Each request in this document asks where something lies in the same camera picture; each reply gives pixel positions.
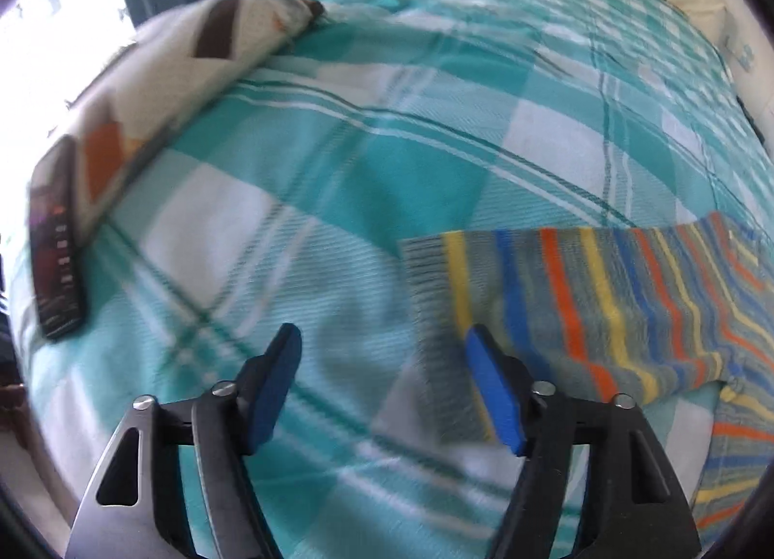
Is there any wall socket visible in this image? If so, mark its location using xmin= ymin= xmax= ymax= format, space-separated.
xmin=722 ymin=12 xmax=757 ymax=73

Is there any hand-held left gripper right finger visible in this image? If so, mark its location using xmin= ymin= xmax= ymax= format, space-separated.
xmin=464 ymin=323 xmax=702 ymax=559

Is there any striped knit sweater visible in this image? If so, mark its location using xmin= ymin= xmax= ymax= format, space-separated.
xmin=400 ymin=211 xmax=774 ymax=548

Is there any chevron patterned pillow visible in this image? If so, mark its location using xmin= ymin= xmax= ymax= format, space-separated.
xmin=30 ymin=0 xmax=327 ymax=234

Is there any teal plaid blanket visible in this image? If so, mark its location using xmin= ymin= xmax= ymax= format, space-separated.
xmin=12 ymin=0 xmax=769 ymax=559

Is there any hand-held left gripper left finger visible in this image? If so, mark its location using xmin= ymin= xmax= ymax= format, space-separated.
xmin=65 ymin=322 xmax=303 ymax=559

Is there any black remote control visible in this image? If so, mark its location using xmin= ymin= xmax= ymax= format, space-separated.
xmin=29 ymin=136 xmax=89 ymax=342

